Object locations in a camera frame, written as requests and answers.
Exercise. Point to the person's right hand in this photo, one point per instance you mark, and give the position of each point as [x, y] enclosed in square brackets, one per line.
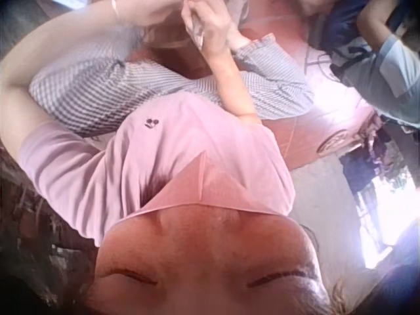
[216, 29]

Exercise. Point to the person's left hand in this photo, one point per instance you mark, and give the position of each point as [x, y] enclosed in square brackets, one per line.
[147, 13]

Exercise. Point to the grey checked shirt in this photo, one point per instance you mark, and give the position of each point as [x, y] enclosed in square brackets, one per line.
[98, 92]

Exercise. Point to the pale round slipper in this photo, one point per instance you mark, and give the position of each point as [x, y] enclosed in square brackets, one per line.
[333, 143]

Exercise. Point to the dark cloth heap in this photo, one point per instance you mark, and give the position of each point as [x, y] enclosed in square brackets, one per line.
[377, 147]

